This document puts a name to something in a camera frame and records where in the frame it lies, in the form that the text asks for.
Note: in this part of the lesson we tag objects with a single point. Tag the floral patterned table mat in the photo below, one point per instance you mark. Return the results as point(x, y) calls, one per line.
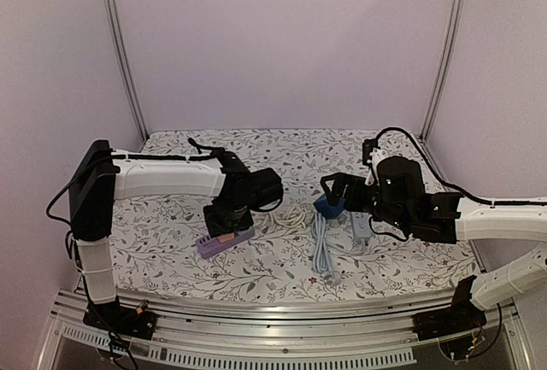
point(153, 239)

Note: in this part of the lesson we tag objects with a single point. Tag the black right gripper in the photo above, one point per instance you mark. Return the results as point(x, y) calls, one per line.
point(356, 190)

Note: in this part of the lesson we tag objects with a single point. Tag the dark blue cube socket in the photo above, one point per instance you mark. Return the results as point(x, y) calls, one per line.
point(328, 211)

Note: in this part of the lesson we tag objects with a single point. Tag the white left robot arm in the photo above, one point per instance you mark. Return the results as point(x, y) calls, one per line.
point(106, 175)

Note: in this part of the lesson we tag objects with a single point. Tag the pink small charger plug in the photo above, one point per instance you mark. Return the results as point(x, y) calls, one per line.
point(226, 237)

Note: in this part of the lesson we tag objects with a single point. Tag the purple power strip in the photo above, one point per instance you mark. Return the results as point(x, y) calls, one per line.
point(208, 247)

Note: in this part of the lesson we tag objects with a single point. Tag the aluminium front table rail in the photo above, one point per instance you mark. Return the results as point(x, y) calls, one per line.
point(208, 334)

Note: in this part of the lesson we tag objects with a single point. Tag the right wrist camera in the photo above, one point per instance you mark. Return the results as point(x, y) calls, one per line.
point(372, 155)

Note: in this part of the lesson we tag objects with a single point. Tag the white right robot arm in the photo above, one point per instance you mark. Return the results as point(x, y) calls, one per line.
point(510, 220)

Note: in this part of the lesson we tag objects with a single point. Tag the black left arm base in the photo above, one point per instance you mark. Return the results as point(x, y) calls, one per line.
point(136, 322)

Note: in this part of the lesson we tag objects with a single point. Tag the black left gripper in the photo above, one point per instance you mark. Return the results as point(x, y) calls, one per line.
point(214, 230)

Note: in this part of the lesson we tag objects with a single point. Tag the left aluminium frame post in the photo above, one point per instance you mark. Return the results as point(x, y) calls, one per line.
point(122, 58)

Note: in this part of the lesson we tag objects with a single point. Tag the aluminium frame post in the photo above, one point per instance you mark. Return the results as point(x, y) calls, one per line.
point(122, 58)
point(449, 44)

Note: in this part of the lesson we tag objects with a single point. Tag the right aluminium frame post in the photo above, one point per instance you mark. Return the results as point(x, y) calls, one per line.
point(449, 44)

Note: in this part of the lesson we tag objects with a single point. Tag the light blue power strip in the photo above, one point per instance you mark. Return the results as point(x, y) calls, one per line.
point(360, 228)

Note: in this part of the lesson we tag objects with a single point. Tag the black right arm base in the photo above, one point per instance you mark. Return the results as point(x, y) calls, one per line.
point(460, 316)

